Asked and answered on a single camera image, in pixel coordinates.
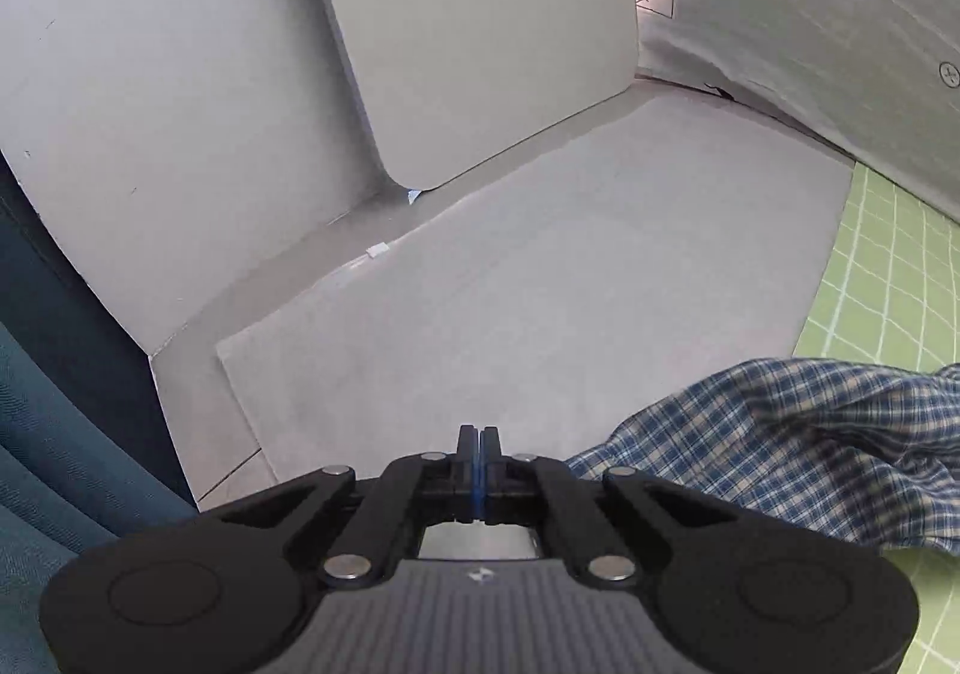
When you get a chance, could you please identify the white carrot print sheet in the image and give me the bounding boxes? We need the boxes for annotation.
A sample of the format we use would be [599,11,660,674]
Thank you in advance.
[626,0,960,225]

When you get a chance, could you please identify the green checked bed sheet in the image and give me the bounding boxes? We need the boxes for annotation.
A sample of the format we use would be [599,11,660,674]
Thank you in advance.
[791,164,960,674]

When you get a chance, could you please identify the blue plaid shirt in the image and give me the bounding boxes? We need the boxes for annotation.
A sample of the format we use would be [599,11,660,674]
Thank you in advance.
[564,357,960,559]

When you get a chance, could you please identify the teal cloth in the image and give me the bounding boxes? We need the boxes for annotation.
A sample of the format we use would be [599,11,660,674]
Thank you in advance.
[0,157,200,674]

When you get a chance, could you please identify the white board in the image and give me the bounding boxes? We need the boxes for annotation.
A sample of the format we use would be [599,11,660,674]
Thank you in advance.
[292,0,638,191]
[0,0,391,356]

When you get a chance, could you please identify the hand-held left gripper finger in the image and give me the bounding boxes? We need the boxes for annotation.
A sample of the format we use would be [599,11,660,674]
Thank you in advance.
[478,425,760,585]
[201,425,479,585]

